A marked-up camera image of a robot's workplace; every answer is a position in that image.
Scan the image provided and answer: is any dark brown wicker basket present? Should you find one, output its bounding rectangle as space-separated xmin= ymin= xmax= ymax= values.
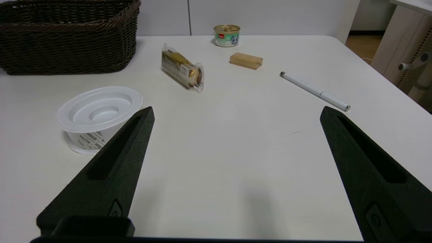
xmin=0 ymin=0 xmax=141 ymax=75

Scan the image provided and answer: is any small pet food can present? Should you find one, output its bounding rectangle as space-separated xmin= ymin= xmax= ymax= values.
xmin=213 ymin=24 xmax=241 ymax=47

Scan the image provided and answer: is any small wooden block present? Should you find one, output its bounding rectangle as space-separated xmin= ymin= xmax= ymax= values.
xmin=229 ymin=52 xmax=263 ymax=70

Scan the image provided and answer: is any white desk crank handle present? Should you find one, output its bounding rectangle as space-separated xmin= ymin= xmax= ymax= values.
xmin=398 ymin=52 xmax=431 ymax=71

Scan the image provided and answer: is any white pen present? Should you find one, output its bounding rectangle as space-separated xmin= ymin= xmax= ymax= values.
xmin=280 ymin=72 xmax=351 ymax=112

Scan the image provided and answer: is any white side desk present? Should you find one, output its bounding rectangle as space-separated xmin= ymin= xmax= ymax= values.
xmin=371 ymin=0 xmax=432 ymax=112

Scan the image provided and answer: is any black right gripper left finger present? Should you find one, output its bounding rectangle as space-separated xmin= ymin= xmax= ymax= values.
xmin=36 ymin=106 xmax=155 ymax=237

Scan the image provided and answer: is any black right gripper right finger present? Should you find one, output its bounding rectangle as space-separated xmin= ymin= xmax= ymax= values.
xmin=320 ymin=106 xmax=432 ymax=243

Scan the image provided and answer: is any clear wrapped snack package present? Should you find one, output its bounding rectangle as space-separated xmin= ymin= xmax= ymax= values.
xmin=161 ymin=43 xmax=205 ymax=93

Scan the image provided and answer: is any white round plastic lid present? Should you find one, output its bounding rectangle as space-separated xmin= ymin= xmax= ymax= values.
xmin=56 ymin=86 xmax=144 ymax=156

